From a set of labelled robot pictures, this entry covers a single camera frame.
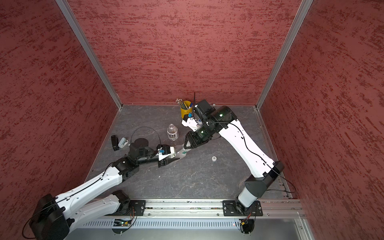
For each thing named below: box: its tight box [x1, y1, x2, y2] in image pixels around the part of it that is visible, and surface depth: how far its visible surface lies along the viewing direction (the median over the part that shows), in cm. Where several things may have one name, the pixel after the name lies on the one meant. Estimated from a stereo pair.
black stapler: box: [111, 135, 120, 151], surface depth 97 cm
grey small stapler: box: [118, 137, 129, 149], surface depth 97 cm
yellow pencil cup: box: [180, 100, 193, 119], surface depth 109 cm
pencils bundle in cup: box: [175, 98, 189, 110], surface depth 102 cm
